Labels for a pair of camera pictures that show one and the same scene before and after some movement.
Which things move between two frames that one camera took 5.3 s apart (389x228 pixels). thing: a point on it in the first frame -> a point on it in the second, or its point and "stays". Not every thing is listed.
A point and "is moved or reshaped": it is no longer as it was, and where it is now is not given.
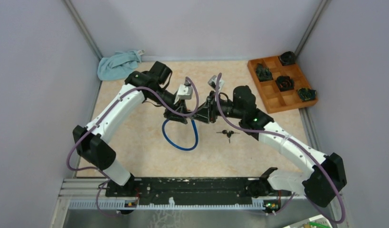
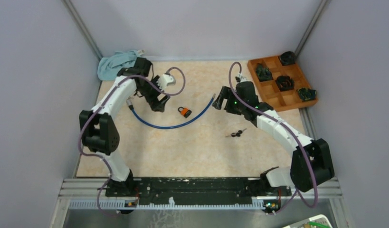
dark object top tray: x=287 y=58 stays
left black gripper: x=173 y=116 -> x=159 y=106
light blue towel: x=118 y=66 stays
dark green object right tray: x=306 y=94 stays
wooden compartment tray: x=278 y=84 stays
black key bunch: x=228 y=133 is moved or reshaped
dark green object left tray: x=263 y=73 stays
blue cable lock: x=196 y=136 -> x=131 y=108
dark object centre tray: x=285 y=82 stays
